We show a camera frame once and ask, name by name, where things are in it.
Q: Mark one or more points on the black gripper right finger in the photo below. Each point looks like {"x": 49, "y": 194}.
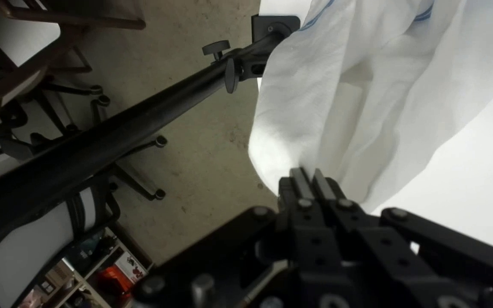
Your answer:
{"x": 359, "y": 240}

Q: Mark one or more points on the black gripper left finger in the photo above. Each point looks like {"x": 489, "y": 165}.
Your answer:
{"x": 306, "y": 228}

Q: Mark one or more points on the white towel with blue stripes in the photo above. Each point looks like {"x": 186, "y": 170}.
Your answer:
{"x": 371, "y": 86}

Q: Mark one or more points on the wooden cubby shelf unit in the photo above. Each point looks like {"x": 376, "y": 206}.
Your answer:
{"x": 109, "y": 274}

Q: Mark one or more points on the office chair with grey back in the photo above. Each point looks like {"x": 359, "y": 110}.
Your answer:
{"x": 23, "y": 250}

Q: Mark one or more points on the black mesh office chair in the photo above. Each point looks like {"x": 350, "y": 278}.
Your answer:
{"x": 12, "y": 91}

